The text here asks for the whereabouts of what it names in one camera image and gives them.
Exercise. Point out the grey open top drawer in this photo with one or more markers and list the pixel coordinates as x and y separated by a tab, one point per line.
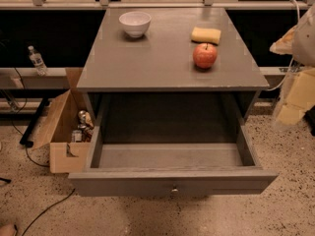
170	167

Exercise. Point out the clear plastic water bottle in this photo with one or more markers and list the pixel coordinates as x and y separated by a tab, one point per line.
37	61

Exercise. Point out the grey cabinet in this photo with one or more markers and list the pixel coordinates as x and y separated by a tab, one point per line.
153	91

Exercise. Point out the grey low shelf right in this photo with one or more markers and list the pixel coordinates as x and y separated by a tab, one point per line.
275	75

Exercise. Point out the red apple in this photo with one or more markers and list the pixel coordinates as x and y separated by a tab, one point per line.
205	55

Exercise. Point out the grey low shelf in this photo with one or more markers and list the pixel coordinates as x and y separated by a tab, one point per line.
275	75
28	78

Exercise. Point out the metal can in box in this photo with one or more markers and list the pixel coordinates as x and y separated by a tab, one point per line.
77	136

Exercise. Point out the white ceramic bowl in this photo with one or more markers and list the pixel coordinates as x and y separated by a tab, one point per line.
135	23

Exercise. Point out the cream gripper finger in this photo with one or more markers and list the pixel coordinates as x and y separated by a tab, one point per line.
297	97
283	45

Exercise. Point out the yellow sponge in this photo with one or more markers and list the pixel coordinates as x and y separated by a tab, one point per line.
206	35

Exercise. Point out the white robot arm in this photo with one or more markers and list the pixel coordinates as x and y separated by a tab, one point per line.
303	46

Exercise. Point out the cardboard box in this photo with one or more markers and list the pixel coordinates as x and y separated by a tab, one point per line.
65	156

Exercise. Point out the grey low shelf left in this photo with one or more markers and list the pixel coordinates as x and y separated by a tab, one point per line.
28	78

